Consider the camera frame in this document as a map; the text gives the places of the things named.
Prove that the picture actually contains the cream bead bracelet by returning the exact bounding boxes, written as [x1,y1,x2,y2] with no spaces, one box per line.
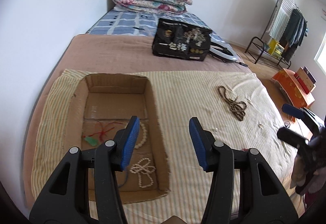
[134,122,149,150]

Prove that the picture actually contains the green jade pendant red cord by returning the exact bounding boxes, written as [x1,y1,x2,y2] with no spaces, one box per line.
[83,120,123,147]

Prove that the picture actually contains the white pearl necklace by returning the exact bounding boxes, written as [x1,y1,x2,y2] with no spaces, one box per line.
[129,158,156,189]

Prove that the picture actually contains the white gloved right hand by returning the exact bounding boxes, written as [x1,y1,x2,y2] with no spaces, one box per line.
[291,136,325,195]

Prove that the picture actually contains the orange cloth covered table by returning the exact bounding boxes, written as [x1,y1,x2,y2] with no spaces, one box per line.
[272,68,315,109]

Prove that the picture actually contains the stacked boxes on table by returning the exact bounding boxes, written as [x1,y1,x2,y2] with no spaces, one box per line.
[294,67,317,94]

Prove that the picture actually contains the open cardboard box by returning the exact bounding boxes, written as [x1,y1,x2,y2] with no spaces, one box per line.
[64,73,170,204]

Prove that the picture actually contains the striped yellow towel blanket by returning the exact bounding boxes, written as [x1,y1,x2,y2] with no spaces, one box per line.
[31,70,296,223]

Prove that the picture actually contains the yellow box on rack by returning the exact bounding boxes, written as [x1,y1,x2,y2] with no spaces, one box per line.
[268,39,284,58]

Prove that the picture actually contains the brown bed blanket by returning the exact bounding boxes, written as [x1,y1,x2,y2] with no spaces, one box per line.
[23,34,250,209]

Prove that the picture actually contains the black clothes rack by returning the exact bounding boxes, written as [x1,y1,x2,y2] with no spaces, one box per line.
[245,0,308,68]

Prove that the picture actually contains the dark hanging clothes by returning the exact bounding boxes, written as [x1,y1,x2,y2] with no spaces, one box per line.
[283,8,307,47]

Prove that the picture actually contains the black printed snack bag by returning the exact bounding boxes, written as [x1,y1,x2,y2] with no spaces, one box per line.
[152,18,212,62]

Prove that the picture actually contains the striped hanging towel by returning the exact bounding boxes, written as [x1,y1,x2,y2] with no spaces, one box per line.
[266,0,296,41]

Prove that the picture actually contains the blue checkered bed sheet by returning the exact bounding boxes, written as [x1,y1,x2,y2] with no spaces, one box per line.
[86,9,231,47]

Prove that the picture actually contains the brown wooden bead necklace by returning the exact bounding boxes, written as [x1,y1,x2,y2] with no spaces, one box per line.
[217,85,247,121]

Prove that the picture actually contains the ring light black cable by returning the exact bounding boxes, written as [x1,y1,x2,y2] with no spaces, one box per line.
[208,53,249,68]

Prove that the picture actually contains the white ring light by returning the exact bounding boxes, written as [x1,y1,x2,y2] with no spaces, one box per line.
[209,43,238,62]

